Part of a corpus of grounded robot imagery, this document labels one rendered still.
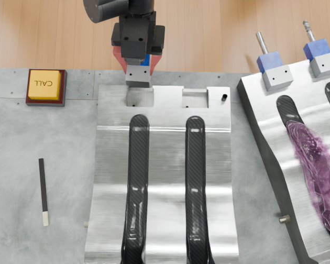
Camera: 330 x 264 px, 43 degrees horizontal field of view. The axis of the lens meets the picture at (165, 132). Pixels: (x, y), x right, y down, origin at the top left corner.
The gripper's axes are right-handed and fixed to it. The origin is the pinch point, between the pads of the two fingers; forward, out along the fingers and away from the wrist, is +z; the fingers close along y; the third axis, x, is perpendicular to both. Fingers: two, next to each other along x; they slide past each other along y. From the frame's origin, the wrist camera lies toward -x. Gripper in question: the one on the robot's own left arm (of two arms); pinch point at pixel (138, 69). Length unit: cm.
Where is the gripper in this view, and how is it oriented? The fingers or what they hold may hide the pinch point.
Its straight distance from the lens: 89.5
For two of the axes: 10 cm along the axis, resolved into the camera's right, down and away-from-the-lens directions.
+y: 10.0, 0.6, 0.1
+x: 0.4, -7.2, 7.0
